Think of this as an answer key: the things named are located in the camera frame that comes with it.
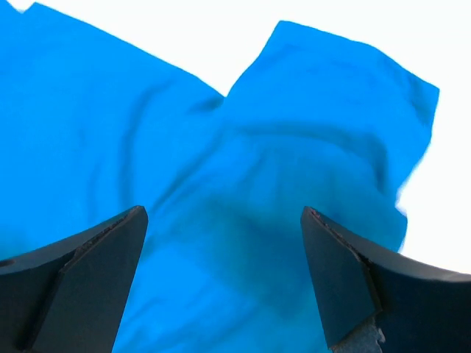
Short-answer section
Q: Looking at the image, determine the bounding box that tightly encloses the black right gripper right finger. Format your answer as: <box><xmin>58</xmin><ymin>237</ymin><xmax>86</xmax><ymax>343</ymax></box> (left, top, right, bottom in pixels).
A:
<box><xmin>301</xmin><ymin>207</ymin><xmax>470</xmax><ymax>352</ymax></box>

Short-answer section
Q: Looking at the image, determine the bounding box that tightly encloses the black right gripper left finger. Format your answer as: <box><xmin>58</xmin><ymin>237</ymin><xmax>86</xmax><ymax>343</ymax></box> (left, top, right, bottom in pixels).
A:
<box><xmin>1</xmin><ymin>206</ymin><xmax>148</xmax><ymax>353</ymax></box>

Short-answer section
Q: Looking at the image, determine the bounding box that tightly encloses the blue t-shirt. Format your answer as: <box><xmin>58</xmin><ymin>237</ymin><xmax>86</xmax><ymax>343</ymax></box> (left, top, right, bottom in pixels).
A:
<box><xmin>1</xmin><ymin>1</ymin><xmax>439</xmax><ymax>352</ymax></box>

